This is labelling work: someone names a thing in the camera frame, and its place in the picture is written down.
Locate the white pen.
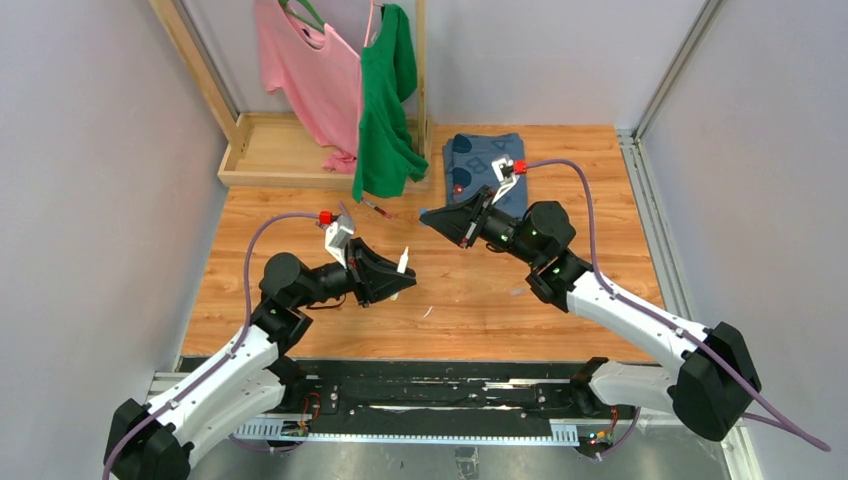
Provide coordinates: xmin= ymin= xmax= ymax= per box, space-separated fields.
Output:
xmin=390 ymin=246 xmax=409 ymax=301

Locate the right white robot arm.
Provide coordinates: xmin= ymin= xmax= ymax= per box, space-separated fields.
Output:
xmin=420 ymin=187 xmax=761 ymax=441

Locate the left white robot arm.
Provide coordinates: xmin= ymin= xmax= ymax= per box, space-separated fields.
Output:
xmin=102 ymin=238 xmax=416 ymax=479

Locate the red pen near rack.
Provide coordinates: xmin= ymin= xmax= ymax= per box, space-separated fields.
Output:
xmin=361 ymin=197 xmax=393 ymax=219

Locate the folded blue t-shirt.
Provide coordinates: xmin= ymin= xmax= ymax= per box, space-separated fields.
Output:
xmin=442 ymin=133 xmax=525 ymax=205

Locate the green t-shirt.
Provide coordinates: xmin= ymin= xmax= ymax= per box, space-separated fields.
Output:
xmin=352 ymin=4 xmax=429 ymax=202

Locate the wooden clothes rack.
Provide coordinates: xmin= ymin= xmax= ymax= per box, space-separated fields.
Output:
xmin=153 ymin=1 xmax=430 ymax=195

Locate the pink t-shirt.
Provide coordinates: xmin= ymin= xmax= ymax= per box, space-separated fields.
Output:
xmin=253 ymin=1 xmax=363 ymax=174

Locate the green clothes hanger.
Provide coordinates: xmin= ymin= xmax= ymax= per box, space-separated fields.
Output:
xmin=278 ymin=0 xmax=325 ymax=33

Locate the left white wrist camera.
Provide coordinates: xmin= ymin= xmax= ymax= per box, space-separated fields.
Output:
xmin=324 ymin=214 xmax=355 ymax=268

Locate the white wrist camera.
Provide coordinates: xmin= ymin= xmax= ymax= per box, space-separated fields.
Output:
xmin=324 ymin=214 xmax=355 ymax=268
xmin=491 ymin=155 xmax=518 ymax=204

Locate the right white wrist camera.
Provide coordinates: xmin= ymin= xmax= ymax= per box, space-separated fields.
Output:
xmin=491 ymin=155 xmax=518 ymax=204

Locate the aluminium frame rail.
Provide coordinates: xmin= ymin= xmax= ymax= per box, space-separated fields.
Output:
xmin=119 ymin=370 xmax=757 ymax=480

